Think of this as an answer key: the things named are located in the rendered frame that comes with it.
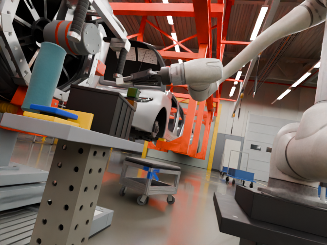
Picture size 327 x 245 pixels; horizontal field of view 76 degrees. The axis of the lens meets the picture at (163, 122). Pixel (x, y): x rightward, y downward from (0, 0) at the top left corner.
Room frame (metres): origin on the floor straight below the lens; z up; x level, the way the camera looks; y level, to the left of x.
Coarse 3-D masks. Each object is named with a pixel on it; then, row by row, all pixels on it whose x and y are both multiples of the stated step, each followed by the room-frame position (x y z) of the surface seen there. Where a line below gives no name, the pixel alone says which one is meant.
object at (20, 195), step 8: (16, 184) 0.98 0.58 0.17; (24, 184) 1.00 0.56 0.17; (32, 184) 1.04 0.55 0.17; (40, 184) 1.09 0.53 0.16; (0, 192) 0.84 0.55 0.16; (8, 192) 0.87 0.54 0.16; (16, 192) 0.90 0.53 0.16; (24, 192) 0.94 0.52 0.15; (32, 192) 0.98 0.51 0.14; (40, 192) 1.03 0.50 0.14; (0, 200) 0.85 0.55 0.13; (8, 200) 0.88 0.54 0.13; (16, 200) 0.91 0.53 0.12; (24, 200) 0.95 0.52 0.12; (32, 200) 1.00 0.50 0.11; (40, 200) 1.04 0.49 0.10; (0, 208) 0.86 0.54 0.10; (8, 208) 0.89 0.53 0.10
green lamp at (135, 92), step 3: (129, 87) 0.80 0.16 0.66; (132, 87) 0.80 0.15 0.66; (129, 90) 0.80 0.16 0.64; (132, 90) 0.80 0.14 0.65; (135, 90) 0.79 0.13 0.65; (138, 90) 0.81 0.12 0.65; (129, 93) 0.80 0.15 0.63; (132, 93) 0.80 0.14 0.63; (135, 93) 0.79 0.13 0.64; (138, 93) 0.81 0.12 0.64; (129, 96) 0.80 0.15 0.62; (132, 96) 0.80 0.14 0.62; (135, 96) 0.79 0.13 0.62; (138, 96) 0.82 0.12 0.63; (138, 99) 0.83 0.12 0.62
